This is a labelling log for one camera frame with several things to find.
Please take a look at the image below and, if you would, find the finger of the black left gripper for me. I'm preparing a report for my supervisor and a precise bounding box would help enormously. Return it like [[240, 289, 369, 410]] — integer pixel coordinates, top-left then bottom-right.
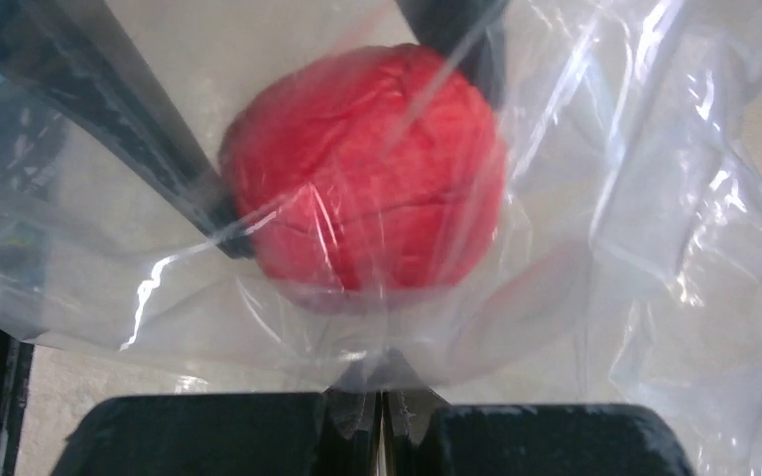
[[396, 0, 508, 109], [0, 1, 253, 259]]

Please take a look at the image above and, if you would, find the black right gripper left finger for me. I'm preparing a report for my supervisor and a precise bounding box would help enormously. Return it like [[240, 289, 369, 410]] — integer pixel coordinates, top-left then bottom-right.
[[53, 389, 381, 475]]

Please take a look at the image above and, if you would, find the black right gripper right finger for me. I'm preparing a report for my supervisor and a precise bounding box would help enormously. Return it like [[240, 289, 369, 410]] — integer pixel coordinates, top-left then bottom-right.
[[384, 389, 695, 476]]

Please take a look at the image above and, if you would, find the clear zip top bag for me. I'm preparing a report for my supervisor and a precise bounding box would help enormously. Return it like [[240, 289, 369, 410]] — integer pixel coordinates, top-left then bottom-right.
[[0, 1, 762, 475]]

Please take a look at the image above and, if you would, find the red fake tomato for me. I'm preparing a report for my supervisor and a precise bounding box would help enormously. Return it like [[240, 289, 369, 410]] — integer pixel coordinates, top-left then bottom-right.
[[219, 44, 507, 312]]

